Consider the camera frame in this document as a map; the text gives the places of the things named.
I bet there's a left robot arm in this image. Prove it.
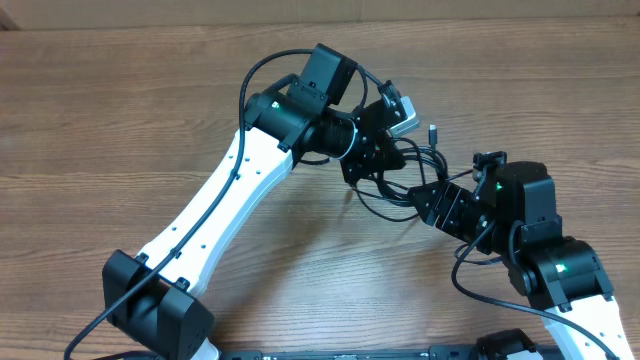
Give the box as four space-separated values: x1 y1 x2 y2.
102 74 419 359

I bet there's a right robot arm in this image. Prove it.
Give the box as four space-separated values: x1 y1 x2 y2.
408 154 633 359

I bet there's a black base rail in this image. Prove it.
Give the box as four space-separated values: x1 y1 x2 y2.
214 329 551 360

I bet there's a black USB cable bundle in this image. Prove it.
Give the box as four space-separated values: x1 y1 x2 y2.
347 123 474 224

